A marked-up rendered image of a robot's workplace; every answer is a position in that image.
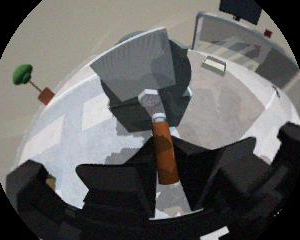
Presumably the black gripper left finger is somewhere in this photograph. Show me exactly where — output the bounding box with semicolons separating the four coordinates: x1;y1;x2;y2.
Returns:
75;137;157;219

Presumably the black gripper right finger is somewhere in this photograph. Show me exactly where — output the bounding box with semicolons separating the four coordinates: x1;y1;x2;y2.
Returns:
171;135;257;212

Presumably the small tan block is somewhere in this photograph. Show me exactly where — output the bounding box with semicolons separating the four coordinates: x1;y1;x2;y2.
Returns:
46;175;57;191

